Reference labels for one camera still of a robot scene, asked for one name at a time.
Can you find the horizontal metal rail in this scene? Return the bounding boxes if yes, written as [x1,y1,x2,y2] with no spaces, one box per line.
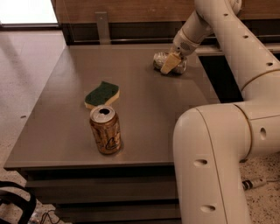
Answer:
[74,35,280,45]

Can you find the white green 7up can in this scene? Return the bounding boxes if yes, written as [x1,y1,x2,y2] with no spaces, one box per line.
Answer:
[153,52,186,74]

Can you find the grey drawer cabinet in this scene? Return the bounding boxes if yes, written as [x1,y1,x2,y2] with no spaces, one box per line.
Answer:
[3,43,222,224]

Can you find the white black power strip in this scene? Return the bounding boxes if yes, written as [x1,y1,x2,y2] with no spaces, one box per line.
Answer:
[242,178,267,191]

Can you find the upper grey drawer front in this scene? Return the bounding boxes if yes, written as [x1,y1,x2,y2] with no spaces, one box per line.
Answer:
[26,177,178,204]

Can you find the lower grey drawer front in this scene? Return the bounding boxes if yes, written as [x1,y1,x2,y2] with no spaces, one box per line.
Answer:
[55,204,181,224]

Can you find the green yellow sponge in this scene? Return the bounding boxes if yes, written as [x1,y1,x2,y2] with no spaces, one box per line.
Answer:
[84,81,120,109]

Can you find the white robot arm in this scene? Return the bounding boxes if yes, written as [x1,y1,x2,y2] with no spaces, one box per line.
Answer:
[161,0,280,224]

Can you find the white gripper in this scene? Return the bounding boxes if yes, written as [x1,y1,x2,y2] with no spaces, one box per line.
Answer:
[160,28,201,74]

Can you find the left metal wall bracket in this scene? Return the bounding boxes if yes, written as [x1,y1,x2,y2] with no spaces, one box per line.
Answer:
[94,11,111,45]

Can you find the gold brown soda can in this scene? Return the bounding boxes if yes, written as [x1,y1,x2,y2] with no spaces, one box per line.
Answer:
[89,105,122,155]

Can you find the black chair part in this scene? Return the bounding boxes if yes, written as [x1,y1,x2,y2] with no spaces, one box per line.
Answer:
[0,181,37,224]

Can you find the grey drawer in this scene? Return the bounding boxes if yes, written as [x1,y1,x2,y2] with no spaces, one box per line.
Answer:
[55,204,181,224]
[26,177,178,204]

